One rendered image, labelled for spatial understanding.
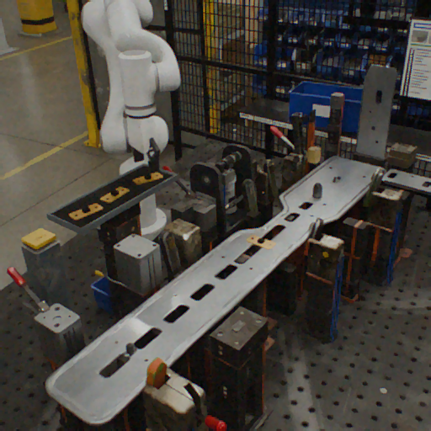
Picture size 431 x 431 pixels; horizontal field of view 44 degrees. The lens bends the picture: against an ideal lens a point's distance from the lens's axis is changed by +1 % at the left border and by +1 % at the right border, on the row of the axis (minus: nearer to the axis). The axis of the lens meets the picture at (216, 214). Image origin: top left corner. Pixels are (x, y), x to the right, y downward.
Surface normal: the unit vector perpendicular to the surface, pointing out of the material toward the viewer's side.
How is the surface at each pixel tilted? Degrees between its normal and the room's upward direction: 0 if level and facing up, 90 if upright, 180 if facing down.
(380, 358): 0
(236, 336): 0
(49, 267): 90
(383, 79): 90
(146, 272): 90
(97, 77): 90
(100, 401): 0
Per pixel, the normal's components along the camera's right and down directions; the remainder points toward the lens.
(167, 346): -0.03, -0.86
